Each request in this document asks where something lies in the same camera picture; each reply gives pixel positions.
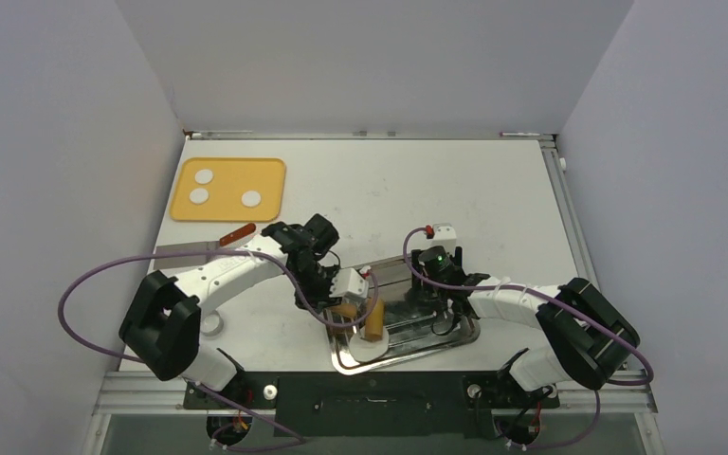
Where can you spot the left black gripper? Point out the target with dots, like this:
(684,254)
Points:
(320,300)

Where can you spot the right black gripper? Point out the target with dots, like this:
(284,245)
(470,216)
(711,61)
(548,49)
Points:
(430,289)

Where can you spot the wooden rolling pin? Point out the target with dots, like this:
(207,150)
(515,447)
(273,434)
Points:
(373,328)

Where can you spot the stainless steel tray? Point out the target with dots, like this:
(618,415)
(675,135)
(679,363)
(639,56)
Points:
(412,328)

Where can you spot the white dough piece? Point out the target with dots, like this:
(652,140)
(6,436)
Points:
(363,350)

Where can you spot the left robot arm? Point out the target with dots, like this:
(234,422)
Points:
(163,323)

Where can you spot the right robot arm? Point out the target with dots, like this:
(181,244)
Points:
(588,340)

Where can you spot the white dough disc right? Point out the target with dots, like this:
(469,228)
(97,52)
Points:
(251,199)

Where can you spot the white dough disc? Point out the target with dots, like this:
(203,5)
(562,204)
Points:
(204,176)
(251,199)
(199,196)

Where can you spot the white dough disc lower left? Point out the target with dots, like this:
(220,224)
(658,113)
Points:
(199,196)

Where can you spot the white dough disc upper left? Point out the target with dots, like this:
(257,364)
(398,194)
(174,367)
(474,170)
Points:
(204,176)

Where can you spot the yellow plastic tray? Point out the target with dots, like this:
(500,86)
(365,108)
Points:
(232,177)

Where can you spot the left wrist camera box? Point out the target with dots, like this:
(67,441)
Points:
(349,284)

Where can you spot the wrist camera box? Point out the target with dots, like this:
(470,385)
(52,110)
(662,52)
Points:
(349,284)
(444,235)

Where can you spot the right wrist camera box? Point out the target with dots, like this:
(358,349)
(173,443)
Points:
(444,235)

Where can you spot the scraper with red handle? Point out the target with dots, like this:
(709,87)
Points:
(200,252)

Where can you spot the metal ring cutter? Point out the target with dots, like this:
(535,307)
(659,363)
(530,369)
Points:
(212,325)

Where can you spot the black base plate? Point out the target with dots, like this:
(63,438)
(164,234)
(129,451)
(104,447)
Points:
(385,404)

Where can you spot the aluminium frame rail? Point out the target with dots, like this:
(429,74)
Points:
(556,167)

